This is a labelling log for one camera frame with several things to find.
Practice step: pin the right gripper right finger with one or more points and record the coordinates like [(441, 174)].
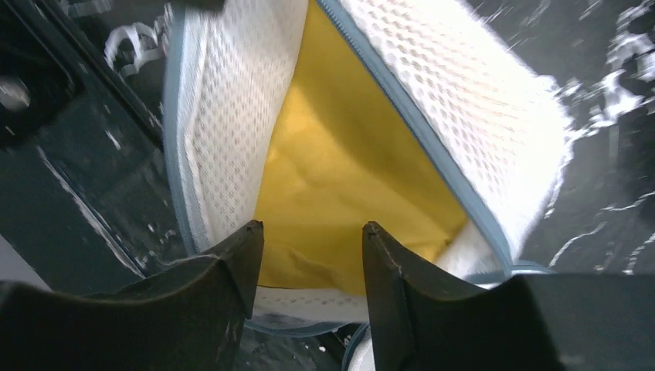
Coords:
[(423, 318)]

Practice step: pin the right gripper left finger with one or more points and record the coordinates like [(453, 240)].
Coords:
[(189, 317)]

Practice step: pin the yellow bra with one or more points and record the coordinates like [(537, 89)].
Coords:
[(341, 156)]

